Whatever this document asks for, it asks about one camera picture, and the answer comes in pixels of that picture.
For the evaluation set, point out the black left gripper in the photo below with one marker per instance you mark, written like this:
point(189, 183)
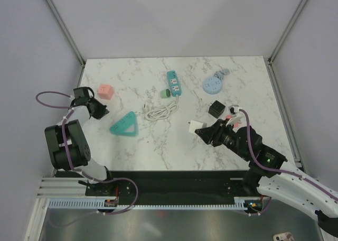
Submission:
point(102, 112)

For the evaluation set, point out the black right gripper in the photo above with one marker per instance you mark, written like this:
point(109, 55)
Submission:
point(216, 130)

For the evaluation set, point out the white charger plug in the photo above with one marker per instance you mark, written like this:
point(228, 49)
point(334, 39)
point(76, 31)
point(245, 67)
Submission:
point(195, 124)

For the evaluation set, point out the pink cube socket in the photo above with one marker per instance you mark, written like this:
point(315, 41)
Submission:
point(105, 91)

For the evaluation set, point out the teal triangular power strip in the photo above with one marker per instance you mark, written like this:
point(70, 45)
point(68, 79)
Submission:
point(126, 126)

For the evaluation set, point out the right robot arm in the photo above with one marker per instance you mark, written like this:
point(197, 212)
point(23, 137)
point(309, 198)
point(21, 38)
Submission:
point(271, 174)

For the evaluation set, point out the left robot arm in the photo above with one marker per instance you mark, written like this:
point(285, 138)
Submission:
point(67, 145)

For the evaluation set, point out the pink plug adapter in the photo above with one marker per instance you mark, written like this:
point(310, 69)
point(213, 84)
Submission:
point(233, 120)

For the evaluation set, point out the green plug adapter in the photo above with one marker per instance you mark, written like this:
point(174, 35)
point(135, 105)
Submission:
point(166, 93)

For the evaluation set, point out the black cube charger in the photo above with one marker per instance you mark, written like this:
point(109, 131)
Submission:
point(216, 109)

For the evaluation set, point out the blue round power strip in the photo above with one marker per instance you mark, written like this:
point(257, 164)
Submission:
point(212, 85)

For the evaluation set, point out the blue rectangular power strip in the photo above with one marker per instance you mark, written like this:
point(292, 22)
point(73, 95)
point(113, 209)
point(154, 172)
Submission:
point(174, 84)

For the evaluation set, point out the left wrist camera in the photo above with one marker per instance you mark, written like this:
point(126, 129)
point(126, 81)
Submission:
point(82, 95)

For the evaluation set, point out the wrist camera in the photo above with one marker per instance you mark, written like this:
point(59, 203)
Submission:
point(234, 110)
point(82, 95)

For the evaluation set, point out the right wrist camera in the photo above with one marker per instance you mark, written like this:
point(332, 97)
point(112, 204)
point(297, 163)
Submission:
point(234, 110)

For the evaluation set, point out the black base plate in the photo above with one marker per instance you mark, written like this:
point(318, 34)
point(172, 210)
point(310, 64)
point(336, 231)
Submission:
point(177, 186)

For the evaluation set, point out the white cable duct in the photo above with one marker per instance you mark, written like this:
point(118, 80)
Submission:
point(104, 204)

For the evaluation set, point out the right aluminium frame post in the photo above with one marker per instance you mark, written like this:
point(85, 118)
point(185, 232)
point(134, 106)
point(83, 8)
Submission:
point(287, 30)

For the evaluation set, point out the aluminium frame post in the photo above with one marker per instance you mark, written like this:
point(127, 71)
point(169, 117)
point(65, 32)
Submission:
point(65, 31)
point(287, 30)

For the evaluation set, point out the left aluminium frame post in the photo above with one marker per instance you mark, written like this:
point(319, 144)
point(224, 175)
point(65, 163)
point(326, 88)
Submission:
point(65, 31)

